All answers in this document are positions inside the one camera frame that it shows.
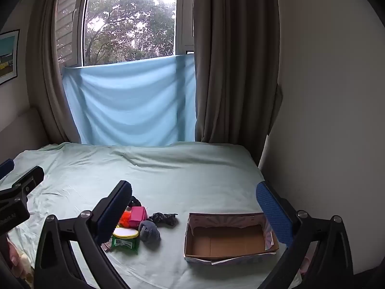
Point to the beige curtain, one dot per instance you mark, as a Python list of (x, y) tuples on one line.
[(234, 66), (48, 81)]

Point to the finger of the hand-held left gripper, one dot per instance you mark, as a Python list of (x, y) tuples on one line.
[(30, 179), (6, 168)]

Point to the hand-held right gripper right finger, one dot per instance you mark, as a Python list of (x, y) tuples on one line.
[(273, 213)]

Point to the window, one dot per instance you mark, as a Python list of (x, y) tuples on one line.
[(129, 21)]

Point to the cardboard box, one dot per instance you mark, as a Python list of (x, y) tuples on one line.
[(228, 240)]

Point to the orange fluffy pom-pom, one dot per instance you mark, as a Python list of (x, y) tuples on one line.
[(124, 218)]

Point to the person's left hand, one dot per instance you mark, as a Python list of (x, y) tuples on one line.
[(13, 256)]

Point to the black satin scrunchie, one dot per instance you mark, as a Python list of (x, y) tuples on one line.
[(136, 201)]

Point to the light blue hanging cloth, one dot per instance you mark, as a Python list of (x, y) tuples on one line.
[(129, 102)]

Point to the blue-grey soft cloth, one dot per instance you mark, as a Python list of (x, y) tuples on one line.
[(149, 231)]

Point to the white yellow-rimmed puff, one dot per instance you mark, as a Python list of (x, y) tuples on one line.
[(125, 232)]

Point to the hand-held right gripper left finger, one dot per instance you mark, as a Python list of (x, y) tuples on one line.
[(115, 209)]

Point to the beige headboard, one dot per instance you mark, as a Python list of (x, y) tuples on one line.
[(21, 129)]

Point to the wall poster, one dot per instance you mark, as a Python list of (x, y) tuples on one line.
[(7, 57)]

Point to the dark patterned scrunchie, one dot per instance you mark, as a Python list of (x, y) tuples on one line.
[(164, 218)]

